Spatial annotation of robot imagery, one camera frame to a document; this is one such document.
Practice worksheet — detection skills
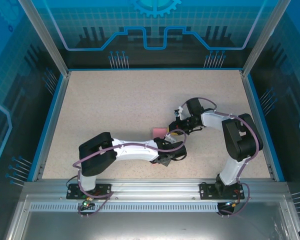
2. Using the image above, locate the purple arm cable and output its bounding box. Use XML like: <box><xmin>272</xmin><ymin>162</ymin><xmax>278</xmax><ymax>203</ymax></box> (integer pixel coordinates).
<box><xmin>72</xmin><ymin>129</ymin><xmax>187</xmax><ymax>219</ymax></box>
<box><xmin>182</xmin><ymin>96</ymin><xmax>264</xmax><ymax>218</ymax></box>

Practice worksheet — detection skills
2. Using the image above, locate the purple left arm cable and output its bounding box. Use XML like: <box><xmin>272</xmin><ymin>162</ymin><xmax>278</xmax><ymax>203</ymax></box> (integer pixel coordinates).
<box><xmin>72</xmin><ymin>129</ymin><xmax>187</xmax><ymax>219</ymax></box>

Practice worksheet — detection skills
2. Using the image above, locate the thin black cable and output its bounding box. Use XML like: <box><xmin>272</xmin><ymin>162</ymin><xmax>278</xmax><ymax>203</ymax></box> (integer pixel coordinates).
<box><xmin>64</xmin><ymin>176</ymin><xmax>80</xmax><ymax>191</ymax></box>

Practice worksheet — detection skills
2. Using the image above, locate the yellow cable connector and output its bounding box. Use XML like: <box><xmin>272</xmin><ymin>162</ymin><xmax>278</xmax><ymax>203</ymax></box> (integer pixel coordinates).
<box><xmin>224</xmin><ymin>198</ymin><xmax>241</xmax><ymax>208</ymax></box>
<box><xmin>82</xmin><ymin>196</ymin><xmax>95</xmax><ymax>208</ymax></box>

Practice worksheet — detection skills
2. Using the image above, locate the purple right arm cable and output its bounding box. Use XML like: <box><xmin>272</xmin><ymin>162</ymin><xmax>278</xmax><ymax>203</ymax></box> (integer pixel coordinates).
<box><xmin>182</xmin><ymin>96</ymin><xmax>264</xmax><ymax>218</ymax></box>

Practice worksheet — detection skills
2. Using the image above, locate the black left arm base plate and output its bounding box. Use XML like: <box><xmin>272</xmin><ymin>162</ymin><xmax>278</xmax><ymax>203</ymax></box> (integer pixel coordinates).
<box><xmin>66</xmin><ymin>183</ymin><xmax>113</xmax><ymax>200</ymax></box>

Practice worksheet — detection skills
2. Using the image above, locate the slotted aluminium cable duct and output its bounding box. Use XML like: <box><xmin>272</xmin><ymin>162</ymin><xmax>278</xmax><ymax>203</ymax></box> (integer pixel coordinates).
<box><xmin>29</xmin><ymin>202</ymin><xmax>241</xmax><ymax>213</ymax></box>

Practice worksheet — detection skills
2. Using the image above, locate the aluminium frame post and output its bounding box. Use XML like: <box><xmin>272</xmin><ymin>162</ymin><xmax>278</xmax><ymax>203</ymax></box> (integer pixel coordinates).
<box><xmin>17</xmin><ymin>0</ymin><xmax>71</xmax><ymax>76</ymax></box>
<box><xmin>241</xmin><ymin>0</ymin><xmax>292</xmax><ymax>76</ymax></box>

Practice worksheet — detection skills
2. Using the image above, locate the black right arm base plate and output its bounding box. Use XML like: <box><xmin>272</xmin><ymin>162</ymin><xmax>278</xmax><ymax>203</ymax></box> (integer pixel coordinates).
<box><xmin>199</xmin><ymin>181</ymin><xmax>246</xmax><ymax>200</ymax></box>

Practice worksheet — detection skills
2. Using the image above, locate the aluminium side rail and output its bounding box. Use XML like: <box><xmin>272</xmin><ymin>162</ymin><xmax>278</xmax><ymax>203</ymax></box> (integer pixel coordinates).
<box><xmin>239</xmin><ymin>70</ymin><xmax>279</xmax><ymax>181</ymax></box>
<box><xmin>31</xmin><ymin>71</ymin><xmax>71</xmax><ymax>182</ymax></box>

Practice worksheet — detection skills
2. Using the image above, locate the aluminium mounting rail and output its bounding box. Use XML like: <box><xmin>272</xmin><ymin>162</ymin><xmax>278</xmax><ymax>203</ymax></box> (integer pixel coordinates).
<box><xmin>22</xmin><ymin>178</ymin><xmax>290</xmax><ymax>201</ymax></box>

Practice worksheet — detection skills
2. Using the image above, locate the pink cloth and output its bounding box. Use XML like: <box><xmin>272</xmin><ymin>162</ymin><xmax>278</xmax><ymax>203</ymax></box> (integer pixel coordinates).
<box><xmin>151</xmin><ymin>127</ymin><xmax>167</xmax><ymax>166</ymax></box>

